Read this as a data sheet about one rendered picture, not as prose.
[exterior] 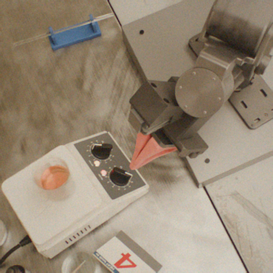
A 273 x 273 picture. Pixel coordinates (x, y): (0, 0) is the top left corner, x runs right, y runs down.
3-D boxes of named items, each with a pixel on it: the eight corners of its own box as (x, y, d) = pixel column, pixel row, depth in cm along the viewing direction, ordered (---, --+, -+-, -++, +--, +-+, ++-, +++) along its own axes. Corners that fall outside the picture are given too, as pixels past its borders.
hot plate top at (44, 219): (65, 144, 81) (64, 142, 80) (105, 202, 77) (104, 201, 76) (0, 186, 79) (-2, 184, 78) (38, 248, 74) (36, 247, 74)
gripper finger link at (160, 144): (128, 183, 69) (170, 137, 65) (99, 144, 72) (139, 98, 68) (155, 177, 75) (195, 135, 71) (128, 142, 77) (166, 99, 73)
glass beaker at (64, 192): (38, 197, 77) (23, 181, 70) (52, 166, 79) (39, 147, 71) (73, 210, 76) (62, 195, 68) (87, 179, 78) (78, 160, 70)
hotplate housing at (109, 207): (109, 135, 90) (103, 115, 82) (151, 192, 85) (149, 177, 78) (0, 205, 86) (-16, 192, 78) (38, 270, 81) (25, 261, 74)
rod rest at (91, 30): (97, 22, 99) (94, 11, 96) (102, 36, 98) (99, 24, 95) (48, 37, 99) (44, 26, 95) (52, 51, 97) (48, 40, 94)
